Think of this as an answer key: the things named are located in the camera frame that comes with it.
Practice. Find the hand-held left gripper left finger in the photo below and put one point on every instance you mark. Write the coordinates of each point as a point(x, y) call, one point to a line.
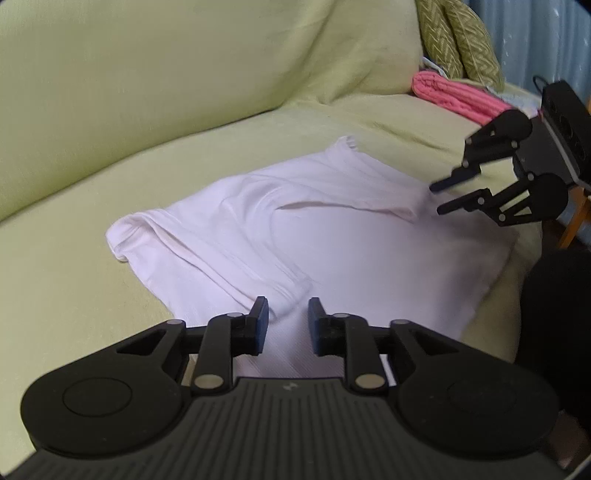
point(262, 325)

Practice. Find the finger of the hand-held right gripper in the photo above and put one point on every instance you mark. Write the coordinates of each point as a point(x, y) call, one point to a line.
point(466, 201)
point(455, 177)

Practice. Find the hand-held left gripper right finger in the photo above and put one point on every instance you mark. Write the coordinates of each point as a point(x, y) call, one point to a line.
point(315, 325)

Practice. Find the white shirt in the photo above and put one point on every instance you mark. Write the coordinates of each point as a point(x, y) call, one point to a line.
point(346, 240)

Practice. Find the light blue cloth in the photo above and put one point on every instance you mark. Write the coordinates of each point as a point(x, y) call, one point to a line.
point(512, 98)

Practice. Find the pink knit cloth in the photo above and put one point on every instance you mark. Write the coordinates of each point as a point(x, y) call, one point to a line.
point(455, 94)

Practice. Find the wooden chair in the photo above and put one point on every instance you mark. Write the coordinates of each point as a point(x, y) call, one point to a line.
point(575, 221)

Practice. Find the blue curtain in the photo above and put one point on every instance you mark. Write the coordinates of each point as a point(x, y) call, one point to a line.
point(540, 41)

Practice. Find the white patterned cloth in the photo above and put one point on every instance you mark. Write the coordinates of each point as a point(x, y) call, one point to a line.
point(436, 67)

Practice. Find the green patterned pillow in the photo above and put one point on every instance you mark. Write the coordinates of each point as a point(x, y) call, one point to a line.
point(438, 32)
point(478, 50)

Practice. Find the person's dark clothing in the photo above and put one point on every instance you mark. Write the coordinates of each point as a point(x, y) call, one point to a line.
point(561, 314)

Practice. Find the green covered sofa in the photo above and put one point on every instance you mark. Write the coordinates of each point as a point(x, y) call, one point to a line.
point(138, 92)

